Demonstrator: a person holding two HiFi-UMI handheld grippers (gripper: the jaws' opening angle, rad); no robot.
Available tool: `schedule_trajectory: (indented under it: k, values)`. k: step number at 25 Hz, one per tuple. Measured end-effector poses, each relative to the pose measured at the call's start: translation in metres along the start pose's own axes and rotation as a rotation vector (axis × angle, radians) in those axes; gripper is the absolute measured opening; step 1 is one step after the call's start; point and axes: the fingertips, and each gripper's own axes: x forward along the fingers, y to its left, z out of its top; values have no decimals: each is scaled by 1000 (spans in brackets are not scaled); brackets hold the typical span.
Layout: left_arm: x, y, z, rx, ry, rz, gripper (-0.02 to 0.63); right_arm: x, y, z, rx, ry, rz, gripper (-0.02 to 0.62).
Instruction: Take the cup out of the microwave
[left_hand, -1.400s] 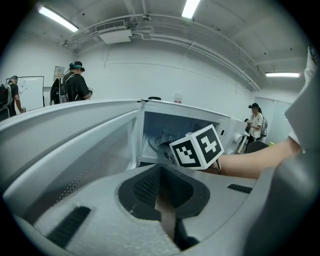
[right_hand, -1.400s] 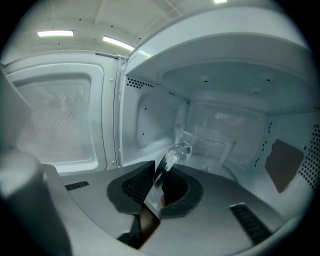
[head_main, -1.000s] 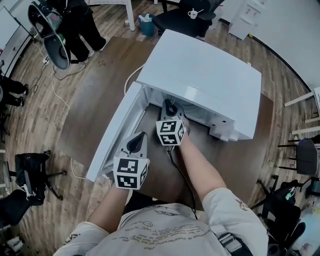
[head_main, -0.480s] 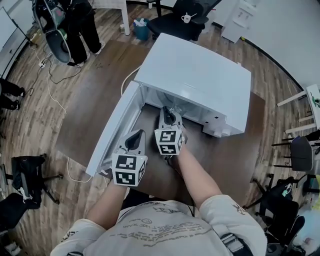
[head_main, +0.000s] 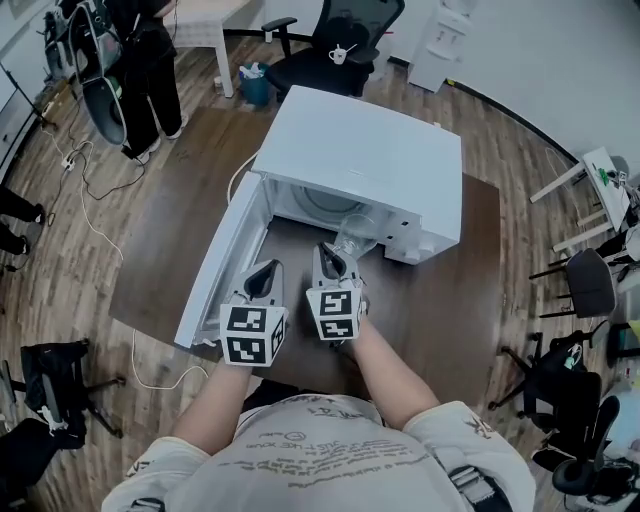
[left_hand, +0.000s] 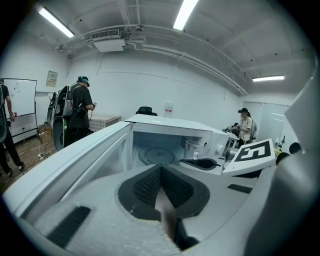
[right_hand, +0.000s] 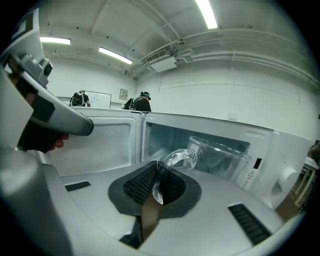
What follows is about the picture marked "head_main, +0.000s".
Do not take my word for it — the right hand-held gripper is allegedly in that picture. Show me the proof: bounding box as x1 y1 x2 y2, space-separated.
304 243 369 346

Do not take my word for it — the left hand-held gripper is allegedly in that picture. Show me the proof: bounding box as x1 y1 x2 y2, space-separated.
218 258 290 369

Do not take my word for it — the clear glass cup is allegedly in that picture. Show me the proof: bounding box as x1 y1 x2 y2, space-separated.
331 213 381 262

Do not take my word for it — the white microwave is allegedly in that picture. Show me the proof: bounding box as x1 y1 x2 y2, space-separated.
173 84 464 351

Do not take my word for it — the person's right forearm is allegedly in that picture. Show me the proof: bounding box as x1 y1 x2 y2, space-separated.
343 314 441 432

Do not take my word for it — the person's left forearm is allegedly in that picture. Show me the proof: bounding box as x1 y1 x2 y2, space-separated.
172 357 254 456

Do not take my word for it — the white printed shirt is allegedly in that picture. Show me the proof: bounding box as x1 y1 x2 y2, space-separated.
102 393 537 512

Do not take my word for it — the black chair with clothes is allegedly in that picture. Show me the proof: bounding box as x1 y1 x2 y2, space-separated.
0 338 127 504

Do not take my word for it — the teal waste bin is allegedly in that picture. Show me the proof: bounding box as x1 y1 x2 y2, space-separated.
238 62 274 107

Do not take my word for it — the black office chair with bag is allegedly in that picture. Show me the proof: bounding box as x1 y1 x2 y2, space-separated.
488 328 604 434

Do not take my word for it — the black mesh office chair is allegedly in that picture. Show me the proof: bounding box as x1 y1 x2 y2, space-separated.
261 0 407 100

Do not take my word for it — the white mug with spoon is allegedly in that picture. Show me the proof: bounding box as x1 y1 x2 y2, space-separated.
328 43 359 66

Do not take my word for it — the black padded chair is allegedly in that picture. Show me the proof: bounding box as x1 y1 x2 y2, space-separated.
528 247 620 320

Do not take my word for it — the grey black seat shell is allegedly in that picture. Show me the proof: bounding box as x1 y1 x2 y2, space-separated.
68 0 130 147

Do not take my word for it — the white water dispenser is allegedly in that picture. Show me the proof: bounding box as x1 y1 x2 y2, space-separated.
407 0 475 95

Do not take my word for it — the white table with clutter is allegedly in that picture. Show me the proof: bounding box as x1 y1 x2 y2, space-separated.
528 146 640 255

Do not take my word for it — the black headrest office chair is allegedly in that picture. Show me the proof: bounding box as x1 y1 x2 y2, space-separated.
530 394 640 507

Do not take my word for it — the white square table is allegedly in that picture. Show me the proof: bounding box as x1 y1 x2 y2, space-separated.
163 0 266 99

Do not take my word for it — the black tripod stand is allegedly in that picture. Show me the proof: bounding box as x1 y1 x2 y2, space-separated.
0 63 60 132

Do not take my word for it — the white microwave power cable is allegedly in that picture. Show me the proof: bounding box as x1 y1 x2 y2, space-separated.
226 149 261 207

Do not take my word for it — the long white floor cable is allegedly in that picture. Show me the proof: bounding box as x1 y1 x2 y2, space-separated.
47 128 210 392

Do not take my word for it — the grey harness strap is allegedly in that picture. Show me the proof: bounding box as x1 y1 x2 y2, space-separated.
448 463 507 512

